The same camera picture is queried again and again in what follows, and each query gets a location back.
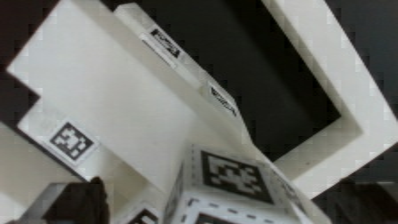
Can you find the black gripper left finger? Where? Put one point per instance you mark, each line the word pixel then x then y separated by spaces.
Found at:
pixel 78 203

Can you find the white U-shaped fence frame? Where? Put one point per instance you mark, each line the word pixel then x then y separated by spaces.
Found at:
pixel 358 137

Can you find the white chair back frame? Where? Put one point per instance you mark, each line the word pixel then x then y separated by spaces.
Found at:
pixel 126 111

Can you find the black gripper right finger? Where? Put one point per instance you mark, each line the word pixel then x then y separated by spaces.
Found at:
pixel 360 202

